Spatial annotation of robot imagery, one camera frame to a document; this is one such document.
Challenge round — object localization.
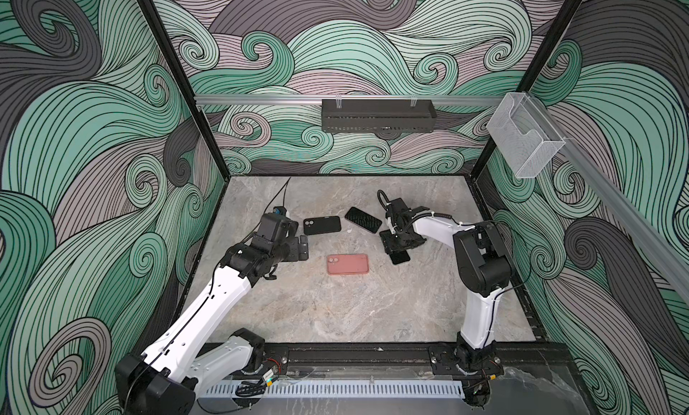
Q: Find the black case with camera hole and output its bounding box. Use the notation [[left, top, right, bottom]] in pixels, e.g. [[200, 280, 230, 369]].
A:
[[303, 216, 342, 236]]

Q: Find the pink phone case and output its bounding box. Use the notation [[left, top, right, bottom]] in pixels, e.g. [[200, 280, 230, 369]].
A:
[[327, 253, 370, 276]]

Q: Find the black case edge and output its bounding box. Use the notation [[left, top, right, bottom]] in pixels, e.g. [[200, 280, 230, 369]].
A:
[[285, 235, 310, 262]]

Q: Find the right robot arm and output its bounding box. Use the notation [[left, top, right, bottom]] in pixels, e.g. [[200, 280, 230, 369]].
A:
[[377, 190, 514, 377]]

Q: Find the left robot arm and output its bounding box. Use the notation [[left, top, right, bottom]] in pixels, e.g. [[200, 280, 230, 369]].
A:
[[115, 207, 303, 414]]

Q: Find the black phone patterned reflection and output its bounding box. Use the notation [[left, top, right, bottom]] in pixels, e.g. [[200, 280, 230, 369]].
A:
[[344, 207, 382, 234]]

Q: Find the black wall tray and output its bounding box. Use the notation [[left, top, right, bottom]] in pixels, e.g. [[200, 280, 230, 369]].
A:
[[321, 100, 438, 134]]

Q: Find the clear plastic wall holder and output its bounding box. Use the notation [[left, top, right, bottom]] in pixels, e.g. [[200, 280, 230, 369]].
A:
[[487, 92, 565, 179]]

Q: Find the white slotted cable duct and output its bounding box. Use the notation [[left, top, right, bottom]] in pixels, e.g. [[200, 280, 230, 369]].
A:
[[198, 379, 465, 401]]

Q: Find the back aluminium rail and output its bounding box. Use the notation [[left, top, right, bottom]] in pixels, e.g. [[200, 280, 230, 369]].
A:
[[194, 94, 503, 107]]

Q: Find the aluminium rail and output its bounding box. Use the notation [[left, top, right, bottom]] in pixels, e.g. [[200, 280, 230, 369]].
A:
[[194, 94, 503, 107], [536, 100, 688, 292]]

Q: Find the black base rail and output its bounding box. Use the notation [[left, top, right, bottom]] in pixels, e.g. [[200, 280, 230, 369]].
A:
[[214, 341, 572, 376]]

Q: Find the right aluminium rail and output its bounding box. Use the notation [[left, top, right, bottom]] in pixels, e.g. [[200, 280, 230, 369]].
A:
[[536, 100, 688, 292]]

